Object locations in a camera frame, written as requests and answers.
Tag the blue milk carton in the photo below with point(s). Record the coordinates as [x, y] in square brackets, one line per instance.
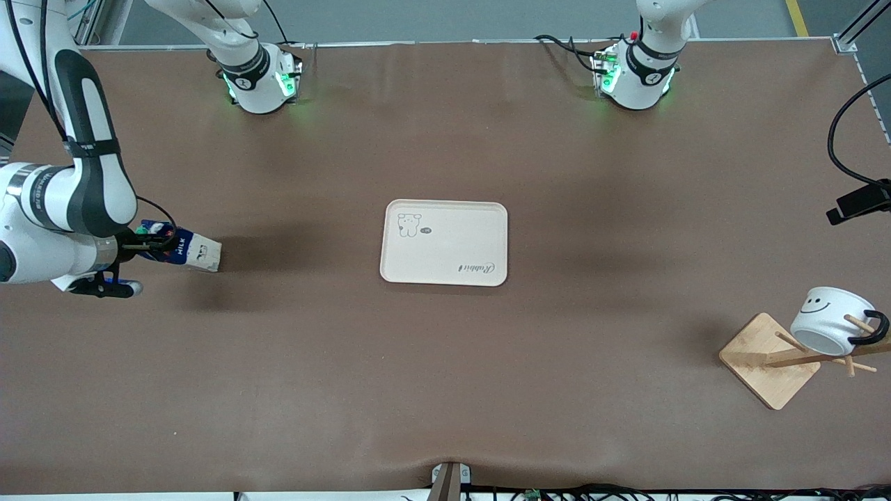
[198, 254]

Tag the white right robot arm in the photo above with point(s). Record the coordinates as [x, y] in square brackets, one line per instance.
[90, 188]

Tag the wooden cup rack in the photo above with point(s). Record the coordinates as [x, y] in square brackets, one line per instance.
[766, 369]

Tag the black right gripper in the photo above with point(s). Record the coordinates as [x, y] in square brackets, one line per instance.
[127, 244]

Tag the aluminium frame post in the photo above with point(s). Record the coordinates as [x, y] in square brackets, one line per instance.
[853, 35]
[97, 21]

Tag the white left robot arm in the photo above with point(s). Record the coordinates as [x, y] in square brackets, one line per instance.
[640, 76]

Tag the cream rabbit print tray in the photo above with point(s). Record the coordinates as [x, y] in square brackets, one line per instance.
[445, 243]

